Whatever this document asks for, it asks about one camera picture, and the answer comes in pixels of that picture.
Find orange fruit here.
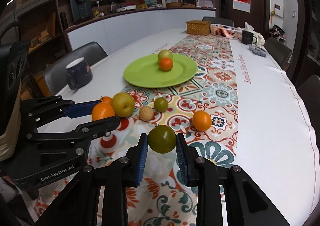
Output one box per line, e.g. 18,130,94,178
91,102,115,121

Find small orange tangerine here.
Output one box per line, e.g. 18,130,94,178
192,110,212,132

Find tan round fruit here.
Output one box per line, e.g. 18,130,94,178
139,106,153,122

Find small green fruit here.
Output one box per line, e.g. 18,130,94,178
153,97,169,113

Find yellow-green pear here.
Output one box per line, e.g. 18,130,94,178
157,49,173,61

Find left hand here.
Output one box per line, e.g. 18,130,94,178
0,177,21,203

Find small orange behind pear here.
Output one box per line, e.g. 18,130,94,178
99,96,112,104

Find navy blue mug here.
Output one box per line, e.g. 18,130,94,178
66,57,93,90

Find dark chair left near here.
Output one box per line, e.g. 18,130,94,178
44,42,107,95

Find dark chair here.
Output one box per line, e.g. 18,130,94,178
264,37,292,69
44,42,107,95
297,75,320,145

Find large yellow pear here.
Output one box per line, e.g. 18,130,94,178
111,92,135,118

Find patterned table runner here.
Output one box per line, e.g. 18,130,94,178
32,33,239,226

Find green plate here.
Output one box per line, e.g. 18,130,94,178
124,54,197,88

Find dark chair right near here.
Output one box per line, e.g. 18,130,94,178
297,75,320,145

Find dark chair right far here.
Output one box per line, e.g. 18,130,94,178
264,37,292,69

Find black mug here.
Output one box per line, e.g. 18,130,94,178
241,30,258,45

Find woven wicker box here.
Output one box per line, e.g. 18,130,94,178
186,20,210,36

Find dark chair far end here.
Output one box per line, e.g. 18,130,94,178
202,16,234,27

